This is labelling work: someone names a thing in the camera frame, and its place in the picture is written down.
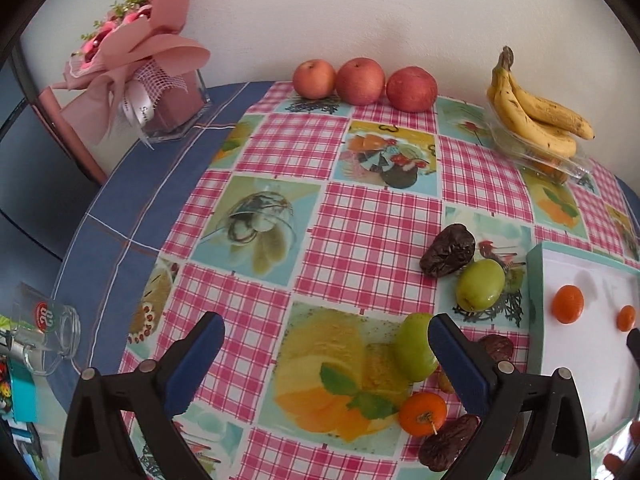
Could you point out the right red apple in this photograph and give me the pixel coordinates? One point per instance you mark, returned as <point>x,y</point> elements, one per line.
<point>412,90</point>

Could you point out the clear plastic fruit container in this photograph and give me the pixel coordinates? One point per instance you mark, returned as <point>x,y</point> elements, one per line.
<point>556,168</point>

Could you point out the glass mug red logo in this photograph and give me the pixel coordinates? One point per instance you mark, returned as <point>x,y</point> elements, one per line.
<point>45,331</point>

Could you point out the pink plaid fruit tablecloth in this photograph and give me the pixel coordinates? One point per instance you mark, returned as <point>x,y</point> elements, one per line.
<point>305,233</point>

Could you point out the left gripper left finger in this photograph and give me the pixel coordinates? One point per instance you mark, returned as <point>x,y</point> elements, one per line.
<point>96,443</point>

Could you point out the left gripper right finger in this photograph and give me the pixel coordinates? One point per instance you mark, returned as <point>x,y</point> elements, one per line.
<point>541,415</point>

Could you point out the small orange tangerine in tray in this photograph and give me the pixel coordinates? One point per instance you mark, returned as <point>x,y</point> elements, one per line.
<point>626,318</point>

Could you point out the person left hand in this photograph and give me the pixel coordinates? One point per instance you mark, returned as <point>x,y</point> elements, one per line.
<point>615,464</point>

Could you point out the white tray teal rim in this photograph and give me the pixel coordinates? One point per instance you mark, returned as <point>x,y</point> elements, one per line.
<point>592,348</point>

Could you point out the left red apple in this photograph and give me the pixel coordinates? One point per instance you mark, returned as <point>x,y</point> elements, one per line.
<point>314,79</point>

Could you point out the pink framed mirror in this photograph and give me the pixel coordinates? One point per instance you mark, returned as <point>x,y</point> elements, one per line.
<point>49,111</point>

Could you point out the clear glass vase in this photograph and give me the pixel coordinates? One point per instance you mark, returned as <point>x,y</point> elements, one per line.
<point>163,108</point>

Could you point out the yellow banana bunch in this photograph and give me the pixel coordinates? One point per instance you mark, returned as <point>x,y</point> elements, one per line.
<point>547,125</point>

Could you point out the orange tangerine with stem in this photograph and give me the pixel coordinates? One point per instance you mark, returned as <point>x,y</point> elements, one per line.
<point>422,414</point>

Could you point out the blue checked tablecloth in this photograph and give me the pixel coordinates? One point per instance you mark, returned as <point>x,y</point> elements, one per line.
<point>121,234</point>

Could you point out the pink wrapped flower bouquet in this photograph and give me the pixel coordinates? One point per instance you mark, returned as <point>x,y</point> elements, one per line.
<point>133,33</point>

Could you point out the dark date small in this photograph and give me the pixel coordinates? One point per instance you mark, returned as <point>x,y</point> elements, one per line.
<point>498,347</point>

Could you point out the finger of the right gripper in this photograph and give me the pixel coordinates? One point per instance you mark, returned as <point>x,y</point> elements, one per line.
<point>633,344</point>

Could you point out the green plum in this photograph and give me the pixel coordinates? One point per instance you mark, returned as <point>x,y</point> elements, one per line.
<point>480,285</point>
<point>413,353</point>

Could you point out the red apple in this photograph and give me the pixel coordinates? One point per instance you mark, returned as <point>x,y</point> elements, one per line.
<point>314,79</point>
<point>360,81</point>
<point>412,90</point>

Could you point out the large orange tangerine in tray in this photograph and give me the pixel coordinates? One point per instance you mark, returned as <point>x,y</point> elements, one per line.
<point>567,304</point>

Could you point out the middle red apple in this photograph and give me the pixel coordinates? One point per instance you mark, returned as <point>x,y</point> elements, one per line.
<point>360,81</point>

